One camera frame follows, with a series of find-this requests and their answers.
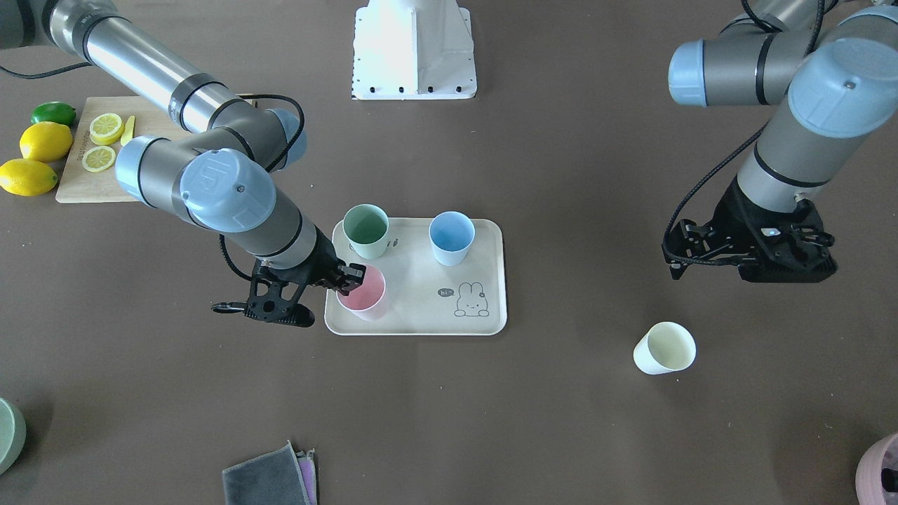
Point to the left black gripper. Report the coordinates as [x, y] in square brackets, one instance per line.
[734, 214]

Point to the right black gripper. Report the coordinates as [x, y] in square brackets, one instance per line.
[321, 264]

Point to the pink plastic cup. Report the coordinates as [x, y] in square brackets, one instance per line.
[370, 301]

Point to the green plastic cup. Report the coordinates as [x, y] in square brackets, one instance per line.
[366, 227]

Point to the blue plastic cup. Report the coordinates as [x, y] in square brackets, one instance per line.
[450, 234]

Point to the cream plastic cup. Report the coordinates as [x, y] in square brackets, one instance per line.
[666, 347]

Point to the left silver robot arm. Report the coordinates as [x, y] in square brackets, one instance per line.
[831, 90]

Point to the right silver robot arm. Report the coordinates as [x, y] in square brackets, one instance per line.
[218, 177]

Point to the cream rabbit tray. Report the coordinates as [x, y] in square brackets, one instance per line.
[424, 297]

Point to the grey folded cloth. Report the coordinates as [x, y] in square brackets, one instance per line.
[283, 476]

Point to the yellow plastic knife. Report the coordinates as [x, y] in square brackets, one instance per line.
[128, 132]

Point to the pink bowl with ice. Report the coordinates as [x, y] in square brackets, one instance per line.
[875, 478]

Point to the lemon half slice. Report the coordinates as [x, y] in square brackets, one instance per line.
[98, 158]
[106, 129]

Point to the whole yellow lemon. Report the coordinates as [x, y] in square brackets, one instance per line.
[27, 178]
[46, 141]

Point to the green lime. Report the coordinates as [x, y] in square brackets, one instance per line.
[54, 112]

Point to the green bowl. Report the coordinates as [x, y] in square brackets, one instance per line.
[13, 434]

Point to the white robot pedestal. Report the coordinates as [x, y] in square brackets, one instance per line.
[413, 50]

